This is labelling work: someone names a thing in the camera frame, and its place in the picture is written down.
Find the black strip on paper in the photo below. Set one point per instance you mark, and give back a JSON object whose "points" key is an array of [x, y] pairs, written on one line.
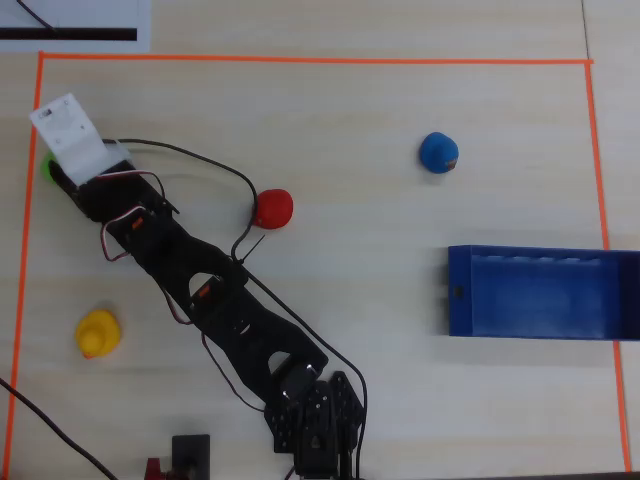
{"points": [[90, 34]]}

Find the black zip tie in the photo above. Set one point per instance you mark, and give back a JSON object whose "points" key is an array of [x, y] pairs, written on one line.
{"points": [[252, 248]]}

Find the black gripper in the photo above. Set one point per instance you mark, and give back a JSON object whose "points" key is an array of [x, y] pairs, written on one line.
{"points": [[75, 185]]}

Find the blue rubber duck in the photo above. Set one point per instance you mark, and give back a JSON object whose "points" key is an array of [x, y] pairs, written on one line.
{"points": [[437, 152]]}

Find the long orange tape strip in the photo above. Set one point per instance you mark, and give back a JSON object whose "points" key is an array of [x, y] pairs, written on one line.
{"points": [[300, 59]]}

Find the blue plastic box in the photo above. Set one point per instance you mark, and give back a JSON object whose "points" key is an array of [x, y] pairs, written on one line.
{"points": [[540, 300]]}

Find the green rubber duck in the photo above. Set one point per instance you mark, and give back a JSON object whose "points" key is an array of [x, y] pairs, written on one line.
{"points": [[47, 167]]}

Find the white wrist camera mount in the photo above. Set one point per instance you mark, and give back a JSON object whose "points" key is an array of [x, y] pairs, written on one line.
{"points": [[75, 137]]}

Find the red rubber duck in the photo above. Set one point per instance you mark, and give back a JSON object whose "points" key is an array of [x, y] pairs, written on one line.
{"points": [[274, 209]]}

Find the black table clamp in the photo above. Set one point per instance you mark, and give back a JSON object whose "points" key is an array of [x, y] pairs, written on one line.
{"points": [[190, 455]]}

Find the yellow rubber duck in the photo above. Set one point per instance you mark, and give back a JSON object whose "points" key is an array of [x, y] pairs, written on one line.
{"points": [[97, 334]]}

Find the white paper sheet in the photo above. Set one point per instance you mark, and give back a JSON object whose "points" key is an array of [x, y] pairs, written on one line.
{"points": [[100, 15]]}

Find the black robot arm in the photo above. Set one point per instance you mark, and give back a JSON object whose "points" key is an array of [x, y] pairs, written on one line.
{"points": [[240, 310]]}

